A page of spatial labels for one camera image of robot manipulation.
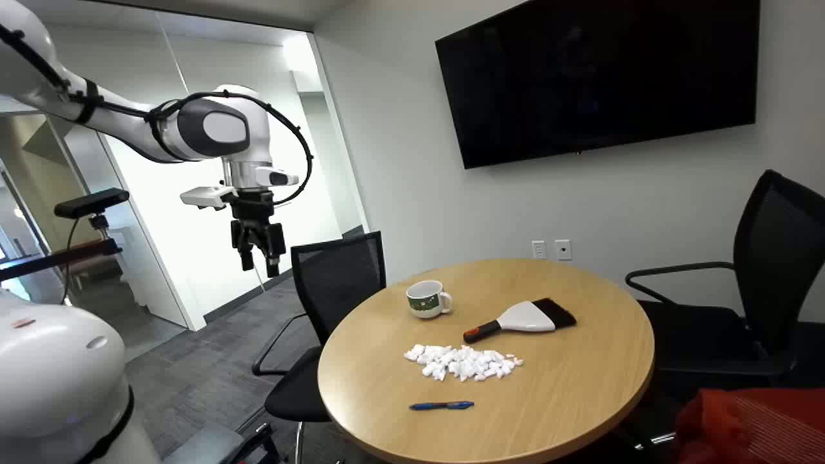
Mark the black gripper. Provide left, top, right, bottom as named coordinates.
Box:
left=224, top=189, right=288, bottom=280

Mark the blue pen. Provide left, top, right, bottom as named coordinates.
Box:
left=407, top=396, right=478, bottom=412

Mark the black mesh office chair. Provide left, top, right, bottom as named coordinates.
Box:
left=251, top=226, right=389, bottom=426

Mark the white mug green band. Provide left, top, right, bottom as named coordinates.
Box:
left=403, top=277, right=456, bottom=322

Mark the dark brown stand bar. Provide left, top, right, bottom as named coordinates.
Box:
left=0, top=237, right=125, bottom=284

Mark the pile of white paper scraps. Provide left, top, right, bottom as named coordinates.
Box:
left=403, top=341, right=527, bottom=384

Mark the white black hand brush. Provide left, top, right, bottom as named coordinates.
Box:
left=462, top=293, right=580, bottom=347

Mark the black mesh armchair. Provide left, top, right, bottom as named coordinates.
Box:
left=624, top=167, right=825, bottom=382

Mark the red bag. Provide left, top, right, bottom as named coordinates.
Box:
left=671, top=384, right=825, bottom=464

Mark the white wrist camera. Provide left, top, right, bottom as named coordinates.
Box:
left=179, top=182, right=232, bottom=211

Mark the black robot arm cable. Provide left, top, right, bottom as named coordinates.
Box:
left=0, top=24, right=318, bottom=210

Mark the black camera on stand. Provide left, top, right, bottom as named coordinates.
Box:
left=53, top=185, right=132, bottom=237

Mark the black wall television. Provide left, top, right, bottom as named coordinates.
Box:
left=434, top=0, right=764, bottom=172

